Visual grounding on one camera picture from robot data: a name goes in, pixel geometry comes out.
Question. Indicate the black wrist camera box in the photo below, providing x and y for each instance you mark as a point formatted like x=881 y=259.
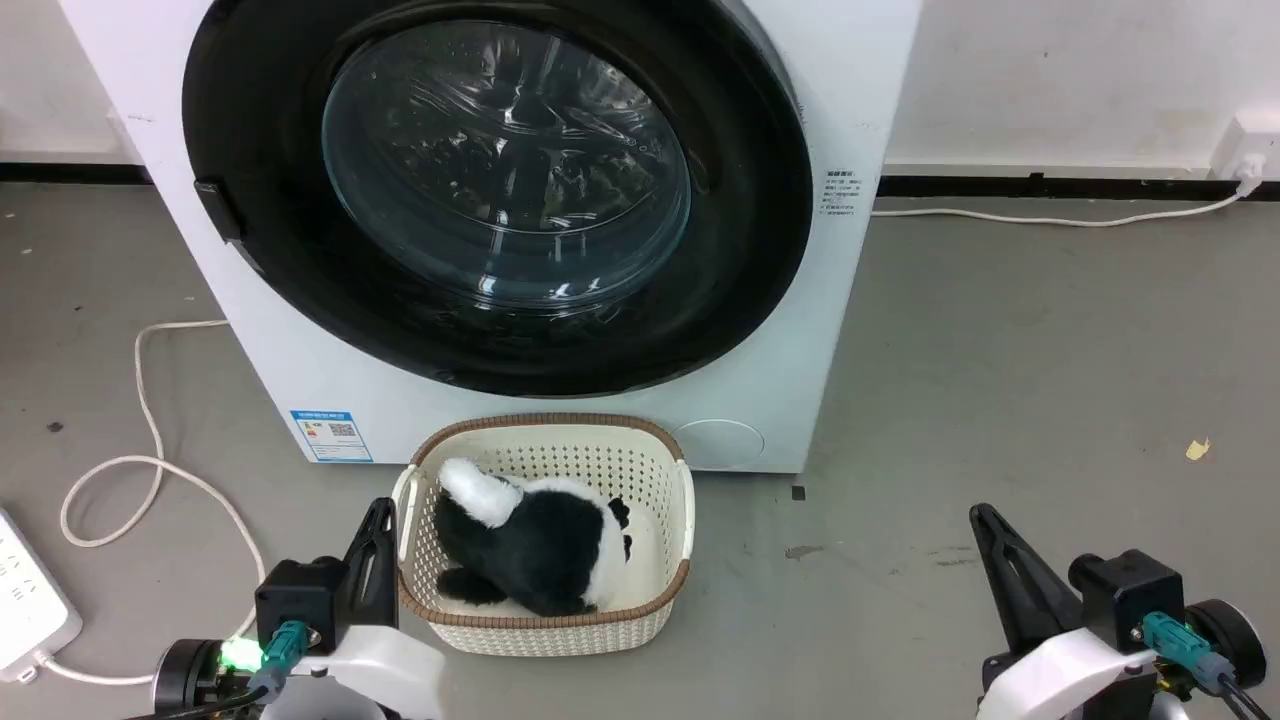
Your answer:
x=298 y=600
x=1125 y=595

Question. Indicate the black round glass washer door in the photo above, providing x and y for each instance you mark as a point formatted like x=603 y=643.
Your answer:
x=505 y=160

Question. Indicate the white power strip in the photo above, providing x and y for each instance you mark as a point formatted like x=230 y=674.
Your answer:
x=25 y=600

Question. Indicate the cream perforated laundry basket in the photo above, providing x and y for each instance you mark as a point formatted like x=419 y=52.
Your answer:
x=660 y=470

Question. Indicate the black and white plush toy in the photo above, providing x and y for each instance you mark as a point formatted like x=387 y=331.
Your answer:
x=545 y=545

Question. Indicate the blue energy label sticker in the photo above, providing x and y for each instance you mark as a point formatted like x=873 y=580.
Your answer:
x=332 y=435

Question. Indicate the yellow paper scrap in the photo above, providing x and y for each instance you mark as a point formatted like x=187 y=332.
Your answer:
x=1198 y=449

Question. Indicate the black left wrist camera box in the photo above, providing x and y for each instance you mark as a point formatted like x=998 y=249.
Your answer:
x=298 y=600

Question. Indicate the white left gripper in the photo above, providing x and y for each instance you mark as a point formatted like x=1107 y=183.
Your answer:
x=385 y=665

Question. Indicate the small printed text sticker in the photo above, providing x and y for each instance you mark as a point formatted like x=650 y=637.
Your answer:
x=840 y=193

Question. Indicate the white front-load washing machine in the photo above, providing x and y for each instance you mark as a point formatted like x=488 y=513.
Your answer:
x=860 y=80

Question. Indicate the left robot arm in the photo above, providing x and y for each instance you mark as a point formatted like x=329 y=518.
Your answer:
x=185 y=678

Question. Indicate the white wall plug adapter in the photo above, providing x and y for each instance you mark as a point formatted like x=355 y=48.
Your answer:
x=1248 y=165

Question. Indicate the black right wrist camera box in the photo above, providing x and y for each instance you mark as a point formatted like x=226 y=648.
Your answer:
x=1125 y=595

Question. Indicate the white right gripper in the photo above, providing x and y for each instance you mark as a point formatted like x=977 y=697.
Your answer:
x=1070 y=680

